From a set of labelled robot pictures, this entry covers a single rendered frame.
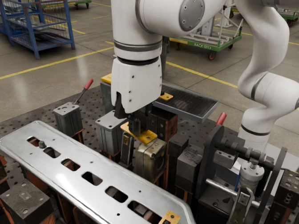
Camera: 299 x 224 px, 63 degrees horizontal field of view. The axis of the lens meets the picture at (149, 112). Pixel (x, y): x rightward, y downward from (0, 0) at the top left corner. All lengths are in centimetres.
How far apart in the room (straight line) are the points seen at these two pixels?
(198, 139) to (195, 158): 69
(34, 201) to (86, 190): 14
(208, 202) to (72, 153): 48
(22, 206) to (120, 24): 55
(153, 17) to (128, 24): 6
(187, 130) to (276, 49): 81
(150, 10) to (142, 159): 52
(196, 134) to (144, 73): 106
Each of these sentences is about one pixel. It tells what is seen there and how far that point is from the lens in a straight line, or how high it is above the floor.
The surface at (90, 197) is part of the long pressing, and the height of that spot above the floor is 100.
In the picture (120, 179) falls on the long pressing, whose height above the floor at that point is 100.
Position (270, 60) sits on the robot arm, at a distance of 86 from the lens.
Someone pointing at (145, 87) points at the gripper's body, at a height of 137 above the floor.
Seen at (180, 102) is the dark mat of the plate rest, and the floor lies 116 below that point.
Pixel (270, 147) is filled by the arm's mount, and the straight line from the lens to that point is 133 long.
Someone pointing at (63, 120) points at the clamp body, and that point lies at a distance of 102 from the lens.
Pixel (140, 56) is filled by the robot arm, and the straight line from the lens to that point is 41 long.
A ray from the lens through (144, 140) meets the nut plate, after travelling 52.
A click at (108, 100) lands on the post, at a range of 104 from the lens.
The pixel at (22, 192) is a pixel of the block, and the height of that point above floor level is 103.
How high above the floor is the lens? 158
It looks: 32 degrees down
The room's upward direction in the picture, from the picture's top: straight up
